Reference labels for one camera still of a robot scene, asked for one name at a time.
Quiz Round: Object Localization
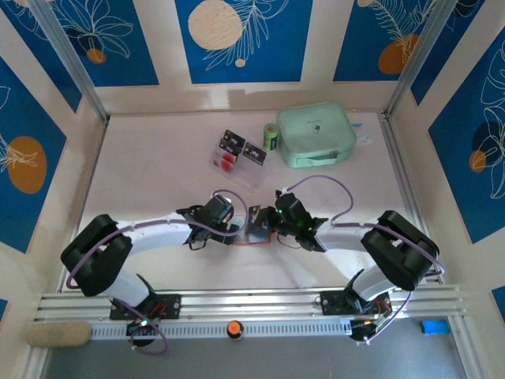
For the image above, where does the clear acrylic card stand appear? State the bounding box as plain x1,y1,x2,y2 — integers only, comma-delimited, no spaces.
208,132,272,193

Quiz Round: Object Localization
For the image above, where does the white surgical mask packet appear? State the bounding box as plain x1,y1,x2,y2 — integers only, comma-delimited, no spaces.
350,119,374,146

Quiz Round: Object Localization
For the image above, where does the white slotted cable duct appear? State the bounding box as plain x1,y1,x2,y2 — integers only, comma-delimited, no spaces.
90,318,353,340

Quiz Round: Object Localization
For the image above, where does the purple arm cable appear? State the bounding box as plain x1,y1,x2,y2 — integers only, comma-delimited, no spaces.
65,189,249,356
282,174,447,347

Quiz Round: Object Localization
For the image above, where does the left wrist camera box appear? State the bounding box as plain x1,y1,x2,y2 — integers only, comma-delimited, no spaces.
204,194,234,223

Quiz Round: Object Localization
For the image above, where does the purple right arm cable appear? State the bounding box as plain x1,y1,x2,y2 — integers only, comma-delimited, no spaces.
282,174,447,347

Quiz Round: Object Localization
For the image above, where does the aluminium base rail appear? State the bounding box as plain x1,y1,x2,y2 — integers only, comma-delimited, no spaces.
33,284,469,323

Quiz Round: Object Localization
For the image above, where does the black base controller box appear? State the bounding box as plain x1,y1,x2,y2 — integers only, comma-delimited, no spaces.
125,317,159,348
350,315,390,344

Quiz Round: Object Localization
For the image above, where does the mint green medicine bag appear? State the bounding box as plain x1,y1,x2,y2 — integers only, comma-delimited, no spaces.
275,101,358,170

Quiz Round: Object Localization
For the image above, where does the orange round knob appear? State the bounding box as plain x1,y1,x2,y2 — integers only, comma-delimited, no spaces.
226,320,245,341

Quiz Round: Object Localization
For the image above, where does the aluminium side rail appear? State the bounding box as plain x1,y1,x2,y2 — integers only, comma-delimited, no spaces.
378,113,445,286
58,118,110,293

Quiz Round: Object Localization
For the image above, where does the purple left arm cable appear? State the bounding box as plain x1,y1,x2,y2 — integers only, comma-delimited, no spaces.
65,189,249,356

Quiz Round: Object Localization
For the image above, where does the green cylinder can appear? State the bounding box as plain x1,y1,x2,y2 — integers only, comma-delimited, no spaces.
263,122,280,152

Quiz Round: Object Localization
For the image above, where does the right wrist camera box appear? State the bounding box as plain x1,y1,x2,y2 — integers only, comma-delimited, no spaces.
274,188,307,224

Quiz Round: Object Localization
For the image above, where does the aluminium frame post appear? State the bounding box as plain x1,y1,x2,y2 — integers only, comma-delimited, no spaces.
383,0,462,118
28,0,110,122

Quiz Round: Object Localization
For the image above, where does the small blue object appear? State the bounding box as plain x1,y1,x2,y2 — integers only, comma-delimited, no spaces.
421,318,451,336

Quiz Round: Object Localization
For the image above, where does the beige foam pad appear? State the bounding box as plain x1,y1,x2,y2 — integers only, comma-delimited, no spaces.
26,321,92,348

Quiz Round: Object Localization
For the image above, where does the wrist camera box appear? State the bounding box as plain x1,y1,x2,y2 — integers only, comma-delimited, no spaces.
274,188,307,224
204,194,234,223

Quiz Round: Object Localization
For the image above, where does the orange card holder wallet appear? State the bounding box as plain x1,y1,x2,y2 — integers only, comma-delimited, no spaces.
232,215,274,246

